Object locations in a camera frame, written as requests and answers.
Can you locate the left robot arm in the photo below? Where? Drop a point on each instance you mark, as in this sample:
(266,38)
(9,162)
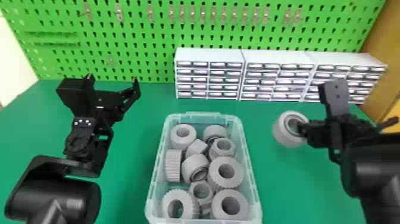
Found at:
(53,194)

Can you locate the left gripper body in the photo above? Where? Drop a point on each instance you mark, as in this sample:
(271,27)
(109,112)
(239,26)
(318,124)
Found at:
(107,108)

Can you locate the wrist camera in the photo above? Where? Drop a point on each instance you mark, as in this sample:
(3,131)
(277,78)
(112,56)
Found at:
(335,97)
(75,95)

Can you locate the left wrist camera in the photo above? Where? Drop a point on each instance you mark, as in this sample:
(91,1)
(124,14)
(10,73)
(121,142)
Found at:
(75,95)

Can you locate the white drawer cabinet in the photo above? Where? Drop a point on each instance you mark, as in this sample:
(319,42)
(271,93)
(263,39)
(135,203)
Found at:
(275,58)
(343,59)
(207,56)

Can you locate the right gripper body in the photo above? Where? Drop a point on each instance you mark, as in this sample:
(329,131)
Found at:
(326,134)

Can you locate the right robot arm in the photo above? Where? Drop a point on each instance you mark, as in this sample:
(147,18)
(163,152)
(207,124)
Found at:
(375,175)

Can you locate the grey nut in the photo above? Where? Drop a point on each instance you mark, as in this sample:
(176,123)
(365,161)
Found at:
(197,147)

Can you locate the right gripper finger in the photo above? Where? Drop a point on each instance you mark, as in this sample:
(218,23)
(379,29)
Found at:
(303,129)

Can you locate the clear bin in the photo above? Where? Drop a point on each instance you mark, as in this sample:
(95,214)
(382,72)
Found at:
(250,194)

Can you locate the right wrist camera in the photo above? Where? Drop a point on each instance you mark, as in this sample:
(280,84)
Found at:
(335,97)

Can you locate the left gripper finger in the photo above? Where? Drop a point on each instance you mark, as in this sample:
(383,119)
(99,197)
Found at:
(133,92)
(90,78)

